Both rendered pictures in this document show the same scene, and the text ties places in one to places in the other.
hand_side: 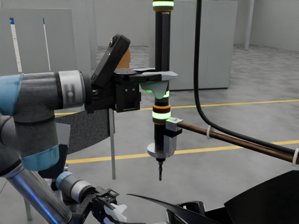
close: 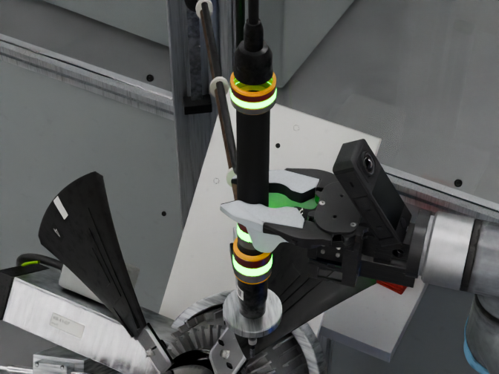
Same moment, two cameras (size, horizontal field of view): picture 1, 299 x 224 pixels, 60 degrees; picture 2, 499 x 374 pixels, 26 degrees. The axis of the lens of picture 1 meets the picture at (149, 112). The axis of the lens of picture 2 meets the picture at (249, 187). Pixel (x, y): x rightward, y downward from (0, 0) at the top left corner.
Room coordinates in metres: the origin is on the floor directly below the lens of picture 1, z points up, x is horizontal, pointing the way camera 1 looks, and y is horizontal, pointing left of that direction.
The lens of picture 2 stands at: (1.19, 0.46, 2.48)
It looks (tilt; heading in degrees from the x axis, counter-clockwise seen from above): 46 degrees down; 220
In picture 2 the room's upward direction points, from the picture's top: straight up
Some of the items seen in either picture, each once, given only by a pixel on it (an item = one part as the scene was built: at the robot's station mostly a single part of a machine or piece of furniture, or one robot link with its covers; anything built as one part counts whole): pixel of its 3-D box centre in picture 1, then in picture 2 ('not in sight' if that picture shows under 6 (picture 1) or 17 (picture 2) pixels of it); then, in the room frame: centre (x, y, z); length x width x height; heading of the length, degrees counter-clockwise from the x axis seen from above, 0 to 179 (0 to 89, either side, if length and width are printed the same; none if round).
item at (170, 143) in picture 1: (164, 135); (251, 281); (0.59, -0.04, 1.50); 0.09 x 0.07 x 0.10; 48
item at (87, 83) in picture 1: (111, 89); (366, 237); (0.55, 0.08, 1.63); 0.12 x 0.08 x 0.09; 113
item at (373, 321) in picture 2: not in sight; (326, 277); (0.08, -0.27, 0.84); 0.36 x 0.24 x 0.03; 103
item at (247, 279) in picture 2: (161, 118); (252, 264); (0.60, -0.03, 1.54); 0.04 x 0.04 x 0.01
